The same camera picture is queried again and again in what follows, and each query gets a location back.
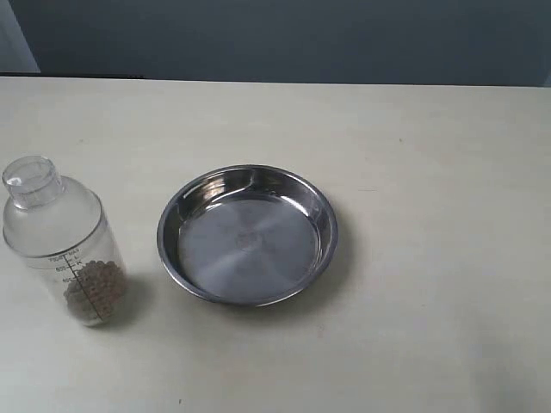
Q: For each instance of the round stainless steel plate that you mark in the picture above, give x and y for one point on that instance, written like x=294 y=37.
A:
x=247 y=235

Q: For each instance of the clear plastic shaker bottle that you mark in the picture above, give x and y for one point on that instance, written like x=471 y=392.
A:
x=60 y=230

